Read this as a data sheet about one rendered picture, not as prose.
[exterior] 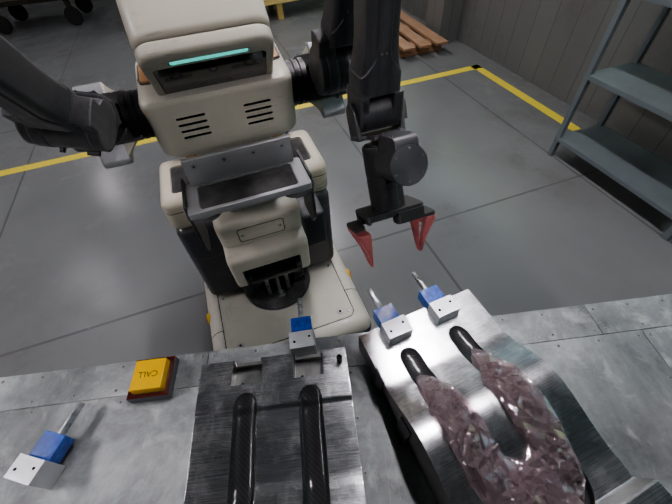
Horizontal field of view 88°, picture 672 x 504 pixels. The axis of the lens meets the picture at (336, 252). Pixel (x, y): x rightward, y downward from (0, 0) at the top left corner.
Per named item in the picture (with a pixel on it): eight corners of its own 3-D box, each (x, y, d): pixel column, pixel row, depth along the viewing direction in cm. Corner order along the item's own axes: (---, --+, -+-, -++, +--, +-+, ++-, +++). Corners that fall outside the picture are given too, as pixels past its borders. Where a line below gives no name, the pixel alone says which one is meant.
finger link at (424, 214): (440, 252, 62) (435, 202, 58) (403, 264, 60) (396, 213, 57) (421, 240, 68) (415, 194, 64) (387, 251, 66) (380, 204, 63)
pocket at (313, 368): (295, 361, 66) (292, 353, 63) (323, 357, 66) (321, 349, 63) (296, 385, 63) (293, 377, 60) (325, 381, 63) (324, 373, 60)
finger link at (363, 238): (404, 264, 60) (397, 213, 57) (366, 276, 59) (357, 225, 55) (388, 251, 66) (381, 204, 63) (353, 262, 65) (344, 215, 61)
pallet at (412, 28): (450, 53, 365) (452, 40, 356) (370, 69, 348) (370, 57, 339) (392, 15, 451) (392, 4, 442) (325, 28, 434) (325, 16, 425)
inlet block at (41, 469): (79, 404, 68) (61, 395, 64) (101, 410, 67) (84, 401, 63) (27, 482, 60) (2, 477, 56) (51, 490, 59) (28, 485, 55)
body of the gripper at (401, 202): (425, 212, 58) (420, 168, 55) (369, 229, 56) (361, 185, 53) (407, 204, 64) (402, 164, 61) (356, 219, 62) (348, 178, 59)
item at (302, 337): (289, 306, 80) (286, 293, 76) (311, 303, 80) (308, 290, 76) (293, 360, 71) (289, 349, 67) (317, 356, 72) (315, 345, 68)
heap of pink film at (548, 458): (404, 382, 62) (409, 364, 56) (486, 342, 66) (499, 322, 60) (506, 561, 46) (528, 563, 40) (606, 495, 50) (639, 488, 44)
